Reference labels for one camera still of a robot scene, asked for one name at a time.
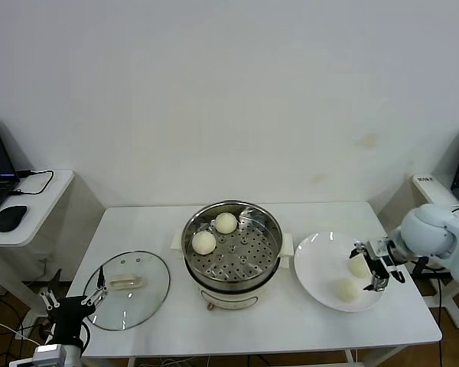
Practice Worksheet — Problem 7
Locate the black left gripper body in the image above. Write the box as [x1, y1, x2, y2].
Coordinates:
[47, 296, 96, 345]

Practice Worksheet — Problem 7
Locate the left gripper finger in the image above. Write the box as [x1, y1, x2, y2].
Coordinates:
[39, 269, 62, 310]
[80, 266, 109, 307]

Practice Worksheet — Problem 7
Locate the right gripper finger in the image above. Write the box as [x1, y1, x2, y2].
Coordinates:
[363, 265, 389, 294]
[349, 241, 369, 261]

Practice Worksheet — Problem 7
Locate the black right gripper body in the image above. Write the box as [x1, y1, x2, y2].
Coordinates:
[369, 236, 406, 282]

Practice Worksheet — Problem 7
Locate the white steamed baozi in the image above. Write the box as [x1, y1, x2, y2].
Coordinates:
[347, 255, 373, 278]
[191, 231, 217, 255]
[215, 212, 239, 234]
[330, 278, 360, 303]

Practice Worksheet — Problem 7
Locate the glass pot lid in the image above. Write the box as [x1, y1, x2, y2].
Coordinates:
[83, 250, 171, 332]

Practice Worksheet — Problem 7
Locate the stainless steel steamer basket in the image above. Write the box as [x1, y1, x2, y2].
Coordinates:
[171, 200, 295, 290]

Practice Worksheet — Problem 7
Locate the white round plate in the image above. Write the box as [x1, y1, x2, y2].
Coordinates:
[293, 231, 388, 313]

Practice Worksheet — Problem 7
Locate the black computer mouse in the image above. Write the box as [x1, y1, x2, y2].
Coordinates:
[0, 204, 28, 232]

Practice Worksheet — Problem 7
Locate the cream electric pot base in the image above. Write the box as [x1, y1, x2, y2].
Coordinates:
[186, 263, 282, 313]

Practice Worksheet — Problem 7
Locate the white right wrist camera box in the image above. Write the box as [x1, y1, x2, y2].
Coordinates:
[366, 237, 392, 261]

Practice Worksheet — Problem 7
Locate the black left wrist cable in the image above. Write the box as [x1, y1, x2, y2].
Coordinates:
[79, 323, 92, 349]

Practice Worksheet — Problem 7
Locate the black floor cable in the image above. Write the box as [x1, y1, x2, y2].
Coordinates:
[0, 294, 43, 345]

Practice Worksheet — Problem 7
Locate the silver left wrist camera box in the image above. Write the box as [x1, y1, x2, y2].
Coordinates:
[32, 343, 66, 364]

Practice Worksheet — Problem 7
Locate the white floor cable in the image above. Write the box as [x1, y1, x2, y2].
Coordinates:
[0, 313, 37, 342]

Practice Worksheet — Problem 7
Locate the black power cable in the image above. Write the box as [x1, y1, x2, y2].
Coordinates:
[412, 255, 444, 367]

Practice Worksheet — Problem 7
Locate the black laptop charger cable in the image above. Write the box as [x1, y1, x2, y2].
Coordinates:
[9, 167, 55, 196]

